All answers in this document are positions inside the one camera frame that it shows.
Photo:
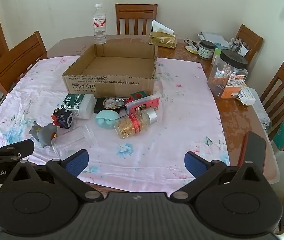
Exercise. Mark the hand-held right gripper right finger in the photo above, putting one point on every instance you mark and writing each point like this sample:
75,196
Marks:
194,163

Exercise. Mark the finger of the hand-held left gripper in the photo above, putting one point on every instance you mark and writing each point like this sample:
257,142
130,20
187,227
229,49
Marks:
19,148

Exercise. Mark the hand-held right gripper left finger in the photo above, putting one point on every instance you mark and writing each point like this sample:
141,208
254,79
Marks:
78,163

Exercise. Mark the clear plastic jar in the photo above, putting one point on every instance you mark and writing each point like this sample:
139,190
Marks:
77,140

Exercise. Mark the grey toy figure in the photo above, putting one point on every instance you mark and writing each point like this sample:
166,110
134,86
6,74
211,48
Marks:
43,135

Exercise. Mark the black fidget cube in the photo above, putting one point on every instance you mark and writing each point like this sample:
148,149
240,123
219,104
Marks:
63,118

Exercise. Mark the white pill bottle green label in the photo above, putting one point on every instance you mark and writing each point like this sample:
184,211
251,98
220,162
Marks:
82,106

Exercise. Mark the gold flake jar silver lid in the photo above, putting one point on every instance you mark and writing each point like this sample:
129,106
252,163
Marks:
132,125

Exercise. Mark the pink card case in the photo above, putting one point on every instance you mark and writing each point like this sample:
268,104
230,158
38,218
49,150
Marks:
144,105

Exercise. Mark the cardboard box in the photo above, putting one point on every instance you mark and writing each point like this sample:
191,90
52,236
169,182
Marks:
107,85

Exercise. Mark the red and green toy block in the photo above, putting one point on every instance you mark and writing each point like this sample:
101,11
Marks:
138,95

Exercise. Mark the pink floral cloth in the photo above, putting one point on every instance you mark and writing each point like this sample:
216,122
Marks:
157,130

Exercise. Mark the teal round case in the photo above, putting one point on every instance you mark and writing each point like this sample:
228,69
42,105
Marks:
105,121

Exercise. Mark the phone in red case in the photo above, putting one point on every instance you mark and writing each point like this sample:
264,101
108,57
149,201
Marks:
254,150

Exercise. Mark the clear correction tape dispenser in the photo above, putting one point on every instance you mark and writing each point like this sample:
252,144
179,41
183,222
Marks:
113,102

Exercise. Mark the wooden chair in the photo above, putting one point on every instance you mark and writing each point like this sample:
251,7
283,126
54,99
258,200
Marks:
16,62
248,40
135,17
282,87

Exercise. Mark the stack of flat packets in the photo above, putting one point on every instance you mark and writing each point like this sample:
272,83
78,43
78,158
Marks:
263,115

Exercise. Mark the small white box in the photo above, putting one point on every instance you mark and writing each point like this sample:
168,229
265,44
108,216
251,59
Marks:
247,96

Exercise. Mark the large clear jar black lid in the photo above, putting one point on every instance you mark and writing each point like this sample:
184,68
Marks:
227,80

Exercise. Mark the green lid bottle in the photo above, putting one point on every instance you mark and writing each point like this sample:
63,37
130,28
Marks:
216,55

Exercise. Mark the small jar dark lid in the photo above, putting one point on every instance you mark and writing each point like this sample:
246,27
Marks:
205,50

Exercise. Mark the yellow sticky note pad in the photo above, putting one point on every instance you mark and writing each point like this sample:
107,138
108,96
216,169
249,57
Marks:
190,49

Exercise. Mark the bunch of pens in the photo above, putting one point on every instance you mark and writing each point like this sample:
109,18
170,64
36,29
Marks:
192,43

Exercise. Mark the glass holder with stationery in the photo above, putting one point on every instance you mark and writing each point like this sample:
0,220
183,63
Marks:
238,46

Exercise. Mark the stack of white papers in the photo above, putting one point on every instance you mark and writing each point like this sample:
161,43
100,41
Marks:
214,38

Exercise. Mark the gold tissue pack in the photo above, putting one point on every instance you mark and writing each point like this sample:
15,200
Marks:
162,39

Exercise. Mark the clear water bottle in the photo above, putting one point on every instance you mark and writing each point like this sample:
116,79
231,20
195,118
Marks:
99,27

